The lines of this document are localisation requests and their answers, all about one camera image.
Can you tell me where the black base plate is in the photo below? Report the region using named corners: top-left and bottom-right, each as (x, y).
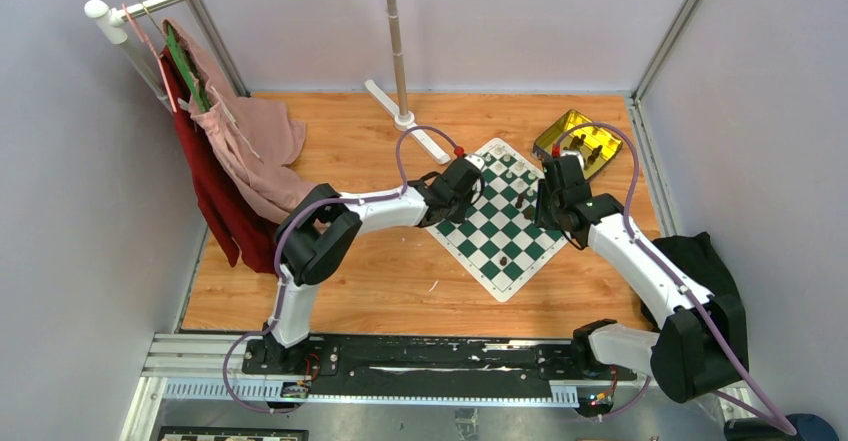
top-left (240, 334), bottom-right (637, 399)

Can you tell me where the white rack bar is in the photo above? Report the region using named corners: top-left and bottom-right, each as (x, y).
top-left (84, 0), bottom-right (293, 111)

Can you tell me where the yellow tin box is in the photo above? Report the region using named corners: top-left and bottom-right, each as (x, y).
top-left (531, 109), bottom-right (623, 180)

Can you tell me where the white clothes rack stand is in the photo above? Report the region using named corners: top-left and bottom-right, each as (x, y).
top-left (364, 0), bottom-right (417, 132)

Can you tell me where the dark blue cylinder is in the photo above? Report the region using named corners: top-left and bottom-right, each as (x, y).
top-left (723, 414), bottom-right (841, 441)

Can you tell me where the green white chess mat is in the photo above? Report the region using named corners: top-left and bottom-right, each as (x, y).
top-left (427, 138), bottom-right (568, 302)

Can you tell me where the black cloth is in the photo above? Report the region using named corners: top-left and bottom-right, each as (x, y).
top-left (653, 231), bottom-right (745, 310)

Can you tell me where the green hanger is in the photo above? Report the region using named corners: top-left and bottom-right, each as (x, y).
top-left (163, 21), bottom-right (210, 113)

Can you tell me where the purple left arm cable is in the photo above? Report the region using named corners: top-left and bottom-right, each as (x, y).
top-left (221, 125), bottom-right (465, 415)

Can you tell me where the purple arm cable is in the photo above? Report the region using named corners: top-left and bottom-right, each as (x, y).
top-left (221, 125), bottom-right (465, 415)
top-left (551, 122), bottom-right (798, 437)

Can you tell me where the red cloth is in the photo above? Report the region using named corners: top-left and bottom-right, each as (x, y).
top-left (158, 47), bottom-right (293, 275)

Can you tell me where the pink cloth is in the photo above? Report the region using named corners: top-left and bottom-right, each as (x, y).
top-left (163, 18), bottom-right (315, 224)

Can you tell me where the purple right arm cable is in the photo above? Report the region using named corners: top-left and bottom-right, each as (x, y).
top-left (551, 122), bottom-right (798, 437)

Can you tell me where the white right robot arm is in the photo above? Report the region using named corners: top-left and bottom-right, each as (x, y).
top-left (534, 155), bottom-right (748, 403)

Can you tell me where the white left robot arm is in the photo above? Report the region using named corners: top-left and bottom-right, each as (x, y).
top-left (263, 155), bottom-right (485, 374)

